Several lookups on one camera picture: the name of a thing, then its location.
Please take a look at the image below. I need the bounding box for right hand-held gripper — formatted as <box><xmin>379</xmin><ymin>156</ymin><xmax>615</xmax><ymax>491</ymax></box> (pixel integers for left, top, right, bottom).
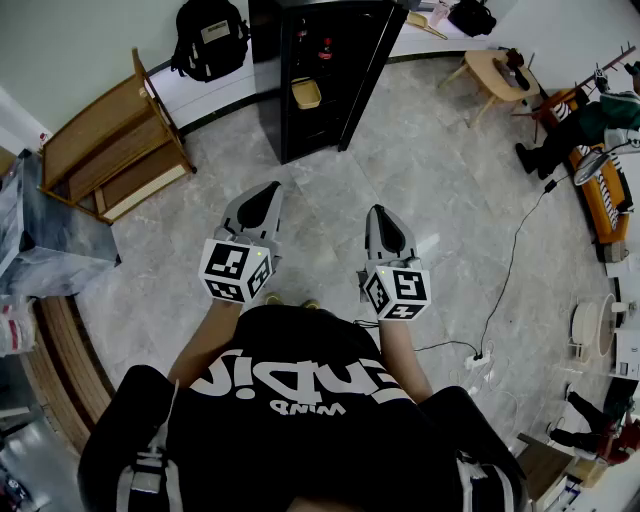
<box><xmin>355</xmin><ymin>204</ymin><xmax>433</xmax><ymax>323</ymax></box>

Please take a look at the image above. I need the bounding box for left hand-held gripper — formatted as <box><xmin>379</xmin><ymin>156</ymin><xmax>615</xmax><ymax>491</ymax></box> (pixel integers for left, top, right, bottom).
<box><xmin>198</xmin><ymin>181</ymin><xmax>285</xmax><ymax>305</ymax></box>

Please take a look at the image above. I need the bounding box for person's right forearm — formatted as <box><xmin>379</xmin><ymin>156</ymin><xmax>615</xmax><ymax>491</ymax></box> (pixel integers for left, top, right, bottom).
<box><xmin>377</xmin><ymin>317</ymin><xmax>434</xmax><ymax>401</ymax></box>

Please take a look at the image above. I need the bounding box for person's left forearm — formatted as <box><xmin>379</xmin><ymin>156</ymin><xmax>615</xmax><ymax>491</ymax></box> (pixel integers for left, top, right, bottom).
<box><xmin>167</xmin><ymin>298</ymin><xmax>246</xmax><ymax>389</ymax></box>

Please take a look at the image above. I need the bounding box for black fridge door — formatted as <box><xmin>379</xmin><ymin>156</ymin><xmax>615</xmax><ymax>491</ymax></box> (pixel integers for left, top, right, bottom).
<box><xmin>337</xmin><ymin>0</ymin><xmax>410</xmax><ymax>153</ymax></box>

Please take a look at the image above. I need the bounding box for yellow plastic basket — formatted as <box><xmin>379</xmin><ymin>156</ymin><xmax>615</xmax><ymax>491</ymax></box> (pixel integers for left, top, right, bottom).
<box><xmin>290</xmin><ymin>77</ymin><xmax>323</xmax><ymax>111</ymax></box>

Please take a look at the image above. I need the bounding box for white power strip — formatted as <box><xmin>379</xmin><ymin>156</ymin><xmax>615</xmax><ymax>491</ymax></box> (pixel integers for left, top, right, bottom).
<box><xmin>463</xmin><ymin>349</ymin><xmax>495</xmax><ymax>372</ymax></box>

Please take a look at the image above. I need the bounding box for wooden shelf unit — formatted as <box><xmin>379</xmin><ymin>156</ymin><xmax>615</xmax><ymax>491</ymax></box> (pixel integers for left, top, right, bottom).
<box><xmin>38</xmin><ymin>47</ymin><xmax>198</xmax><ymax>226</ymax></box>

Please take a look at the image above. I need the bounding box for black backpack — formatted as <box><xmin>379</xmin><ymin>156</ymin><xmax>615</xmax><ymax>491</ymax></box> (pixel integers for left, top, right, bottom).
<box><xmin>170</xmin><ymin>0</ymin><xmax>251</xmax><ymax>84</ymax></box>

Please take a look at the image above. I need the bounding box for round wooden side table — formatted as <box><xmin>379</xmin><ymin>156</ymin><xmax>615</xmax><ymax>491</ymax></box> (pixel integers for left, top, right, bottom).
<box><xmin>438</xmin><ymin>48</ymin><xmax>542</xmax><ymax>130</ymax></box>

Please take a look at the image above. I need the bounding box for grey stone-pattern table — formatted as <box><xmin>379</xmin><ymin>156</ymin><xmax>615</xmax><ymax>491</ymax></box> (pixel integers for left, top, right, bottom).
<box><xmin>0</xmin><ymin>149</ymin><xmax>122</xmax><ymax>300</ymax></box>

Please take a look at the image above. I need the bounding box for orange sofa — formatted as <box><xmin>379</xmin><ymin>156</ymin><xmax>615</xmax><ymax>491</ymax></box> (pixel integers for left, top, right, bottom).
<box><xmin>537</xmin><ymin>88</ymin><xmax>634</xmax><ymax>246</ymax></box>

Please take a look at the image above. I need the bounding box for beige dustpan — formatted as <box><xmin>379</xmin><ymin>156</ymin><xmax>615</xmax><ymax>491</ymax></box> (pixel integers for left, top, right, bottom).
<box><xmin>405</xmin><ymin>10</ymin><xmax>449</xmax><ymax>41</ymax></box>

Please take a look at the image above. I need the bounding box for person's black t-shirt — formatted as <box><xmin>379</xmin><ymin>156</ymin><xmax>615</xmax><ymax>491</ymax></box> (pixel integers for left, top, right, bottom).
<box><xmin>77</xmin><ymin>304</ymin><xmax>526</xmax><ymax>512</ymax></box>

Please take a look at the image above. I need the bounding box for white round drum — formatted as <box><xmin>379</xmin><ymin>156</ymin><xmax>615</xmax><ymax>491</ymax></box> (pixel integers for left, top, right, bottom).
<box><xmin>568</xmin><ymin>293</ymin><xmax>620</xmax><ymax>359</ymax></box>

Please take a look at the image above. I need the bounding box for black bag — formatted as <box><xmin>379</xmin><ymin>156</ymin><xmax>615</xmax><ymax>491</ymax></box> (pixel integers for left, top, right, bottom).
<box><xmin>446</xmin><ymin>0</ymin><xmax>498</xmax><ymax>38</ymax></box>

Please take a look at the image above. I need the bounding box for curved wooden panel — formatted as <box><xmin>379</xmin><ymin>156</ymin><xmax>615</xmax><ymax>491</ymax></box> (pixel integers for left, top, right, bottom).
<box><xmin>19</xmin><ymin>294</ymin><xmax>117</xmax><ymax>456</ymax></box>

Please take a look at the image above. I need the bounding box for white appliance box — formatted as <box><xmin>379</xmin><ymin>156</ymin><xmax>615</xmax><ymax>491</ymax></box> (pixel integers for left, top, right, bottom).
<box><xmin>610</xmin><ymin>299</ymin><xmax>640</xmax><ymax>382</ymax></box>

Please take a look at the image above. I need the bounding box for white bag with red print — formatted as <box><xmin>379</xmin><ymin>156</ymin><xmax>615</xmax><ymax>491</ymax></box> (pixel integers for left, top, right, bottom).
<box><xmin>0</xmin><ymin>298</ymin><xmax>39</xmax><ymax>358</ymax></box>

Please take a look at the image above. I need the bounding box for brown wooden board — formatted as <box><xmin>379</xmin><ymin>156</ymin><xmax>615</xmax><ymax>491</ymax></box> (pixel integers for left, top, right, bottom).
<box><xmin>516</xmin><ymin>432</ymin><xmax>575</xmax><ymax>503</ymax></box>

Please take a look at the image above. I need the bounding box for wooden coat rack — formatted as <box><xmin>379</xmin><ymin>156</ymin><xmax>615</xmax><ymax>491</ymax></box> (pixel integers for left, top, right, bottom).
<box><xmin>572</xmin><ymin>43</ymin><xmax>640</xmax><ymax>99</ymax></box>

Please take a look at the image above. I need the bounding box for cardboard box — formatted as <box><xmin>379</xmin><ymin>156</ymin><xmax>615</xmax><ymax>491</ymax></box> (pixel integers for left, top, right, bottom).
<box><xmin>569</xmin><ymin>457</ymin><xmax>610</xmax><ymax>490</ymax></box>

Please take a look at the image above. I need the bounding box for metal rack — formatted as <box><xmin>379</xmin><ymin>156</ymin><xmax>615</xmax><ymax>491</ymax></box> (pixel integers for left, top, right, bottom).
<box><xmin>0</xmin><ymin>359</ymin><xmax>84</xmax><ymax>512</ymax></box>

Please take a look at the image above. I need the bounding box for black power cable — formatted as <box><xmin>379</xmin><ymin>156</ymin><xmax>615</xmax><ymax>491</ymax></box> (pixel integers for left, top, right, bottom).
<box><xmin>478</xmin><ymin>177</ymin><xmax>571</xmax><ymax>362</ymax></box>

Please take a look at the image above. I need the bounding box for grey shoulder strap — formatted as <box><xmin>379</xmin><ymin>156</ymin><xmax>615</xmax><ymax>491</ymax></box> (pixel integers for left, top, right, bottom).
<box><xmin>455</xmin><ymin>449</ymin><xmax>519</xmax><ymax>512</ymax></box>
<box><xmin>115</xmin><ymin>379</ymin><xmax>181</xmax><ymax>512</ymax></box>

